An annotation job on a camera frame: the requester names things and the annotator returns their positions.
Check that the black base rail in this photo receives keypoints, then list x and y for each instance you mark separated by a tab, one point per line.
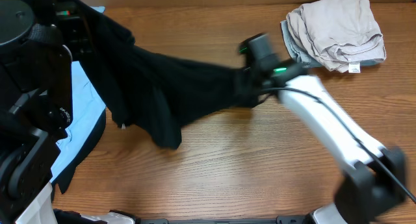
115	216

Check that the black garment under pile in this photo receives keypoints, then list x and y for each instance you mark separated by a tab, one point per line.
81	156

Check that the black t-shirt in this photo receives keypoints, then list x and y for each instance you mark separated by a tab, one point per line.
158	93

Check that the light blue printed t-shirt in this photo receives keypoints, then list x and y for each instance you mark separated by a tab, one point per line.
87	108

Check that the grey folded garment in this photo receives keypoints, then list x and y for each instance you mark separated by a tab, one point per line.
301	56

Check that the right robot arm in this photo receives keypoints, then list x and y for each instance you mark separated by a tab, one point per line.
374	176

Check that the beige folded garment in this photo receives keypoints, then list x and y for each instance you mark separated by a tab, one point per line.
340	35

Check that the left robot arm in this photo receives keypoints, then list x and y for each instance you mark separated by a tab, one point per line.
36	100

